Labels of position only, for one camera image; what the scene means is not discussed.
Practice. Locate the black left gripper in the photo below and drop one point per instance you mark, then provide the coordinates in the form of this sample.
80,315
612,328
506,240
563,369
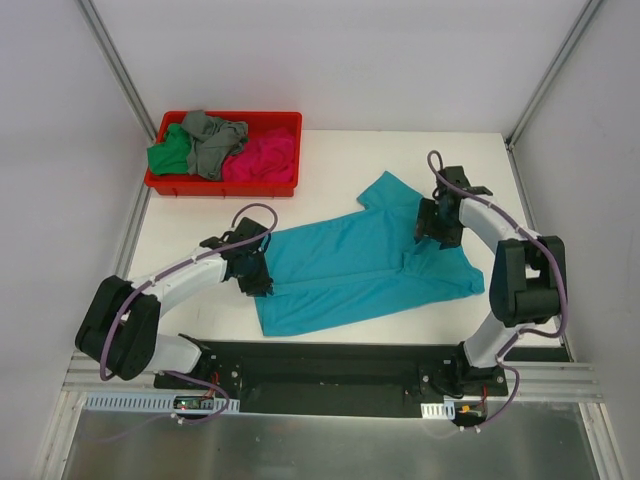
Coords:
258,282

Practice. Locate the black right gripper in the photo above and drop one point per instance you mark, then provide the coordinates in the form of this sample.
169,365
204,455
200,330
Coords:
430,226

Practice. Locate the teal t shirt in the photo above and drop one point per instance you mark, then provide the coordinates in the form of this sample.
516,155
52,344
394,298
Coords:
360,266

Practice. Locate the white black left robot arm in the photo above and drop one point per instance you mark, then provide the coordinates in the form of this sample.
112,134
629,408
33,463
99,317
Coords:
120,330

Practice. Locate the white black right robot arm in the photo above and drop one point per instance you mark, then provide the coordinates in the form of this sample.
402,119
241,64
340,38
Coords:
527,292

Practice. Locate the pink t shirt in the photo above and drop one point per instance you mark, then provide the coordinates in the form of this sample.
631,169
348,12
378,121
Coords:
266,159

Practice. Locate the grey t shirt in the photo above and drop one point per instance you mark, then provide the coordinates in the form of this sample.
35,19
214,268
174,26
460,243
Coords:
212,140

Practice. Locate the green t shirt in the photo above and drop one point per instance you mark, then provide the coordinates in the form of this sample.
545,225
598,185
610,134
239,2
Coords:
169,157

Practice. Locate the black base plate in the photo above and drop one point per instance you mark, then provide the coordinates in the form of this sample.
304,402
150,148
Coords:
390,381

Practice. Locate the right white cable duct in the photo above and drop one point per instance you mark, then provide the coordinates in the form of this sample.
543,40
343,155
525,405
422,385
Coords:
438,411

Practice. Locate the white cable duct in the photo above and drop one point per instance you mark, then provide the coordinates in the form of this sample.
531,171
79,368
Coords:
438,411
160,403

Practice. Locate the left white cable duct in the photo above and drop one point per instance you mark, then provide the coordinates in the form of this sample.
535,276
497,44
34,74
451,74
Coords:
160,403

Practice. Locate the right aluminium frame post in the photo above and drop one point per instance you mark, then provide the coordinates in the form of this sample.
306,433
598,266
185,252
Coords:
586,16

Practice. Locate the aluminium frame post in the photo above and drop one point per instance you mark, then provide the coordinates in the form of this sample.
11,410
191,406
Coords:
586,16
106,44

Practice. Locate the left aluminium frame post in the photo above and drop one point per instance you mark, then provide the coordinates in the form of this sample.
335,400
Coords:
106,44

